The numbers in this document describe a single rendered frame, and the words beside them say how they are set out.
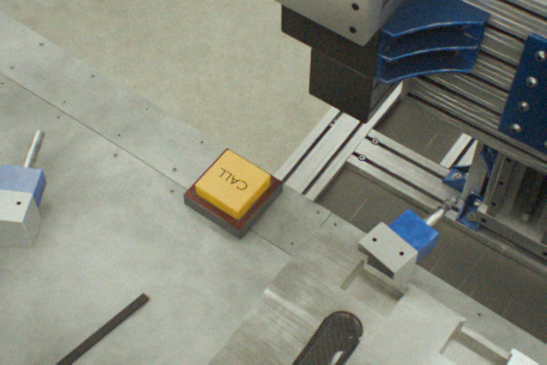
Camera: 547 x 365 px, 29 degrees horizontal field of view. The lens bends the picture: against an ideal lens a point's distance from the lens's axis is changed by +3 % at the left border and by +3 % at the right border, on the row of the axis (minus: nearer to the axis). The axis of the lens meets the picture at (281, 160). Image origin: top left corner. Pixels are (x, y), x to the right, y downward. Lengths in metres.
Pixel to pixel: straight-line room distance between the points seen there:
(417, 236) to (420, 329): 0.14
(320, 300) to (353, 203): 0.88
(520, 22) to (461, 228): 0.71
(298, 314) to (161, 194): 0.26
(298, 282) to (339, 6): 0.32
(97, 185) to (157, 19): 1.27
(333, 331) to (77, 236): 0.32
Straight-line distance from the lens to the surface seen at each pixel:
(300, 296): 1.00
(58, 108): 1.25
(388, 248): 1.07
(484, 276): 1.82
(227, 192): 1.12
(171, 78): 2.31
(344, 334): 0.99
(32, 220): 1.14
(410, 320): 0.99
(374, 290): 1.03
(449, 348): 1.02
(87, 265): 1.13
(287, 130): 2.21
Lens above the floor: 1.77
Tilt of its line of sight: 55 degrees down
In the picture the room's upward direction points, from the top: 1 degrees clockwise
